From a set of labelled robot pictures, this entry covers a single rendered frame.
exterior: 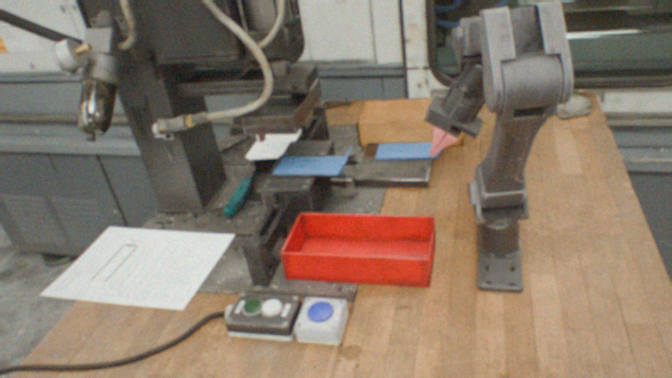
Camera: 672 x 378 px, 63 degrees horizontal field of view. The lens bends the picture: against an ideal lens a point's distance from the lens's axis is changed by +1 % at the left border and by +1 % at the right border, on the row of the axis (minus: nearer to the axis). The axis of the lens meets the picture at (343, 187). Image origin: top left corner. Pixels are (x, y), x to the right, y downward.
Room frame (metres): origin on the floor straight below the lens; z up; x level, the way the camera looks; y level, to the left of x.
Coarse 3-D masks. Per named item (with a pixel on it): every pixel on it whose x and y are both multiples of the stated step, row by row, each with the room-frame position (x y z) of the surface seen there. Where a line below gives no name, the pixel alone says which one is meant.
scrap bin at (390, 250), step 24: (312, 216) 0.83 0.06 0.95; (336, 216) 0.82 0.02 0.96; (360, 216) 0.80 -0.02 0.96; (384, 216) 0.79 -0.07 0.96; (408, 216) 0.78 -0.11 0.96; (432, 216) 0.77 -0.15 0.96; (288, 240) 0.76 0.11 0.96; (312, 240) 0.83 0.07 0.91; (336, 240) 0.81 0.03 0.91; (360, 240) 0.80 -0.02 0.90; (384, 240) 0.79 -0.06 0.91; (408, 240) 0.78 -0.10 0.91; (432, 240) 0.74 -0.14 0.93; (288, 264) 0.73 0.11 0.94; (312, 264) 0.71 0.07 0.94; (336, 264) 0.70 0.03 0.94; (360, 264) 0.69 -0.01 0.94; (384, 264) 0.68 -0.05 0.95; (408, 264) 0.66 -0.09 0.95
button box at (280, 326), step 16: (240, 304) 0.65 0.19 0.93; (288, 304) 0.63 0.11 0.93; (208, 320) 0.65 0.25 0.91; (240, 320) 0.62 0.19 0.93; (256, 320) 0.61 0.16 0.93; (272, 320) 0.61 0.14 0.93; (288, 320) 0.60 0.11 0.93; (240, 336) 0.61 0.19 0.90; (256, 336) 0.60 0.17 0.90; (272, 336) 0.60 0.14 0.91; (288, 336) 0.59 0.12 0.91; (144, 352) 0.60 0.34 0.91; (16, 368) 0.62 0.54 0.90; (32, 368) 0.61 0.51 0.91; (48, 368) 0.60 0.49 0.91; (64, 368) 0.60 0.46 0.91; (80, 368) 0.59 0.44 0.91; (96, 368) 0.59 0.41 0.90
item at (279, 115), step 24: (192, 72) 1.07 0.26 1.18; (216, 72) 1.07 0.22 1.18; (240, 72) 1.05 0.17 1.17; (288, 72) 0.98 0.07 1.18; (312, 72) 0.98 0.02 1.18; (192, 96) 1.00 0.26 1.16; (288, 96) 0.93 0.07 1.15; (312, 96) 0.99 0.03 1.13; (264, 120) 0.89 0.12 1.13; (288, 120) 0.88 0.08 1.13
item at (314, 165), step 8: (288, 160) 1.00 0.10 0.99; (296, 160) 1.00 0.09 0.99; (304, 160) 0.99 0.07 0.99; (312, 160) 0.99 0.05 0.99; (320, 160) 0.98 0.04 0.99; (328, 160) 0.97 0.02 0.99; (336, 160) 0.97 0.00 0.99; (344, 160) 0.92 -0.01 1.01; (280, 168) 0.97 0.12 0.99; (288, 168) 0.97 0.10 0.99; (296, 168) 0.96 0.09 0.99; (304, 168) 0.96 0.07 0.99; (312, 168) 0.95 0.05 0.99; (320, 168) 0.95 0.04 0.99; (328, 168) 0.94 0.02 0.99; (336, 168) 0.94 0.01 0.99
